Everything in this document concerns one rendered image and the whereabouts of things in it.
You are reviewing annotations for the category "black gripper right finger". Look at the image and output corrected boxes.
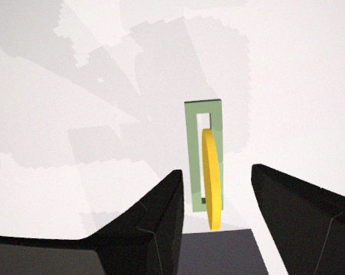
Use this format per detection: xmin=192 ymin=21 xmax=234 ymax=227
xmin=251 ymin=164 xmax=345 ymax=275

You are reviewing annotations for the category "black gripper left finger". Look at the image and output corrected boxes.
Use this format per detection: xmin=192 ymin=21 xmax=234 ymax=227
xmin=0 ymin=169 xmax=184 ymax=275

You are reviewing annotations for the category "gold coin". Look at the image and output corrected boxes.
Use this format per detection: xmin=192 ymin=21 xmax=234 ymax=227
xmin=202 ymin=128 xmax=221 ymax=230

